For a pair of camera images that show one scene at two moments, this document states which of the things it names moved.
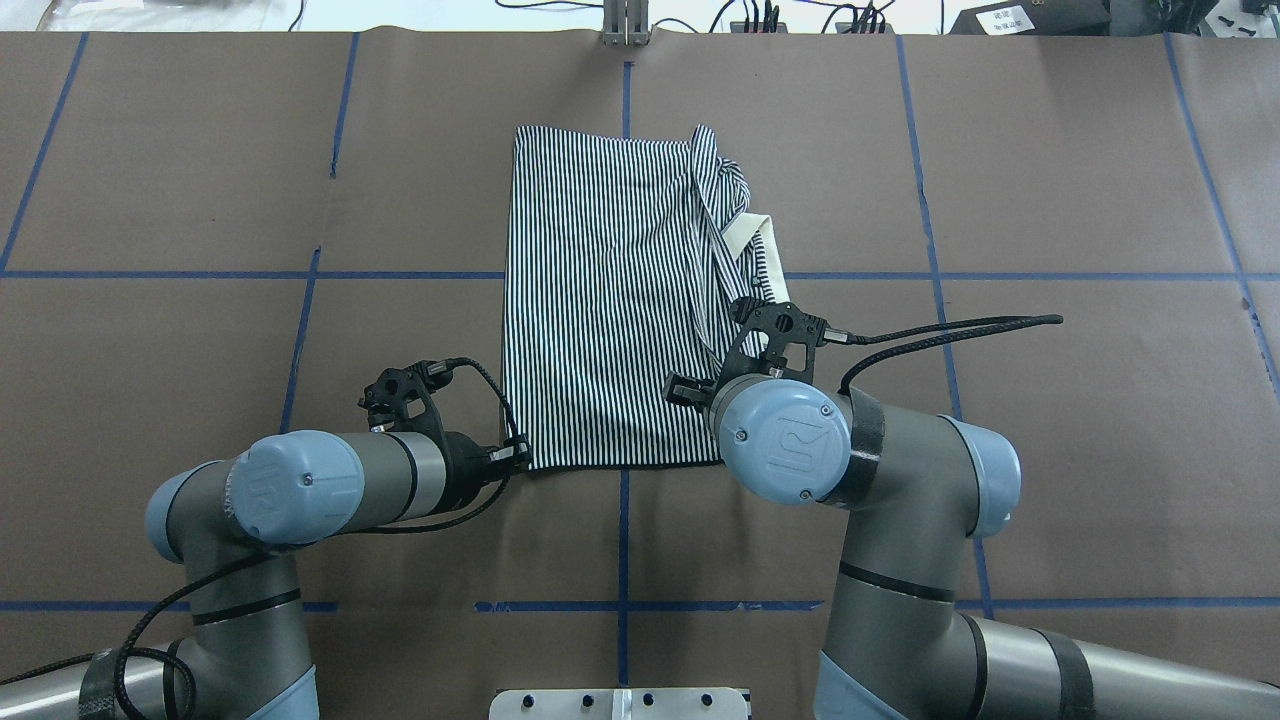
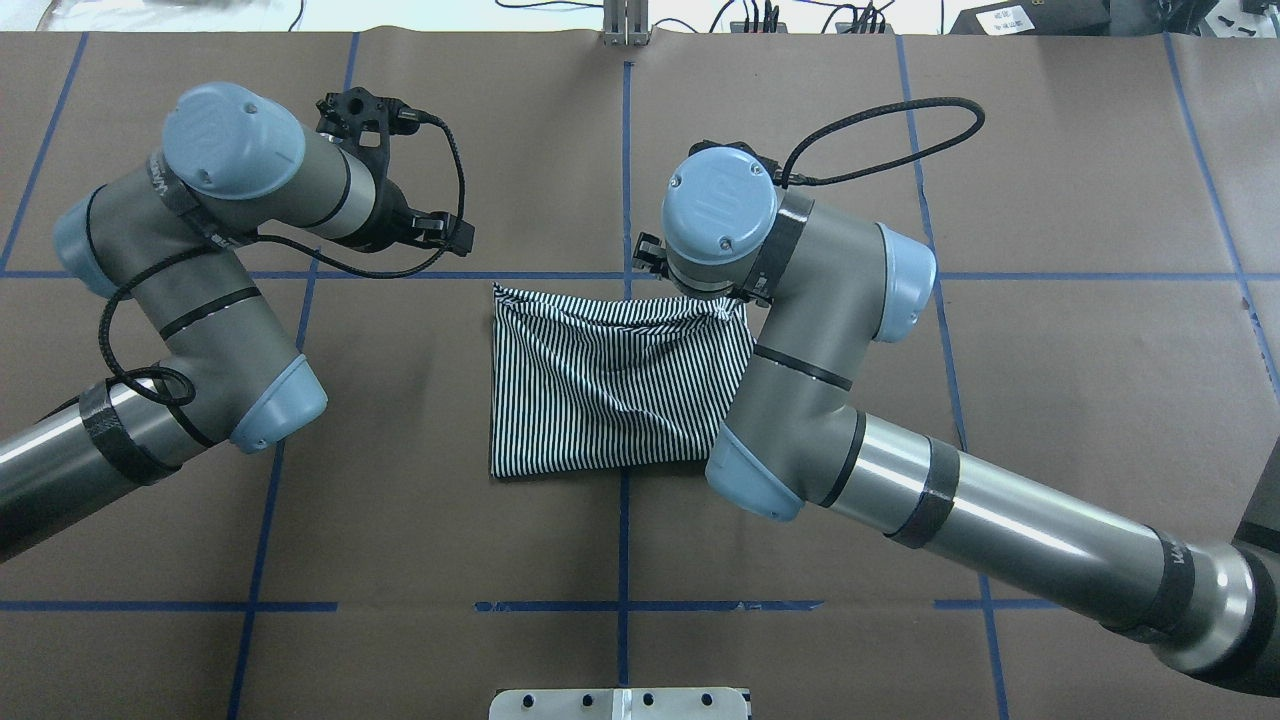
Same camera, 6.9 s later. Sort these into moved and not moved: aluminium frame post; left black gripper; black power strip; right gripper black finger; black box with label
Moved: left black gripper; right gripper black finger
Not moved: black box with label; black power strip; aluminium frame post
